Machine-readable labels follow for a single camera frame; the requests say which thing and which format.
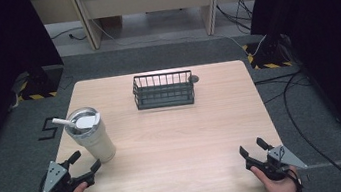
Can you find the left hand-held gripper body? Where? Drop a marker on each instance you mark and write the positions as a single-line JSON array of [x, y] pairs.
[[56, 178]]

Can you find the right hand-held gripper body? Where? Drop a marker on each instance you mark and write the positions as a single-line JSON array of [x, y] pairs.
[[280, 160]]

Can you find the cream tumbler cup with lid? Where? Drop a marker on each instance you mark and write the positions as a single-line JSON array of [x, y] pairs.
[[94, 137]]

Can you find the person's right hand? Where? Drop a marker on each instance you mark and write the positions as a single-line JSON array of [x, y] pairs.
[[277, 185]]

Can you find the white straw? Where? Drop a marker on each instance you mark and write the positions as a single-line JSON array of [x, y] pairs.
[[62, 122]]

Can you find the black stand base hazard tape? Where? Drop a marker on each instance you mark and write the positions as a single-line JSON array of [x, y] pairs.
[[39, 85], [269, 57]]

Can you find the small round dark disc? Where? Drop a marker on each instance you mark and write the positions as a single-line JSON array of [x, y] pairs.
[[194, 79]]

